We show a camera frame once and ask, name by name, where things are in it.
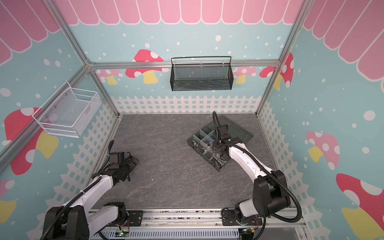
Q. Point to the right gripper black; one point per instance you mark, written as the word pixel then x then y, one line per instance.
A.
pixel 219 154

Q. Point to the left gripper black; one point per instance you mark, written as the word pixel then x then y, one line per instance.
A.
pixel 132 165

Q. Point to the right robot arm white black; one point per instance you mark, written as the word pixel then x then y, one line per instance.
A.
pixel 270 191

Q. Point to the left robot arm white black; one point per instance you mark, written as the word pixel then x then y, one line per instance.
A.
pixel 72 220

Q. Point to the dark green compartment organizer box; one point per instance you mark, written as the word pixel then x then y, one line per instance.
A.
pixel 203 140

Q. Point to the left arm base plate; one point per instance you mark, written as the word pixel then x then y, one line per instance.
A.
pixel 134 219

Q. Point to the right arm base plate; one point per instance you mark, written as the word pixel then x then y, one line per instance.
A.
pixel 233 217

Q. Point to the black wire mesh basket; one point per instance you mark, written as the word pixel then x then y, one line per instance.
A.
pixel 209 73

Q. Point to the white wire mesh basket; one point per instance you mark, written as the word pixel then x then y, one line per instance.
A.
pixel 69 113

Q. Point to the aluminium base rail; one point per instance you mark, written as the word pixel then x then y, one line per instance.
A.
pixel 177 218

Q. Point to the white slotted cable duct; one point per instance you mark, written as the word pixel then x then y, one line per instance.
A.
pixel 172 234

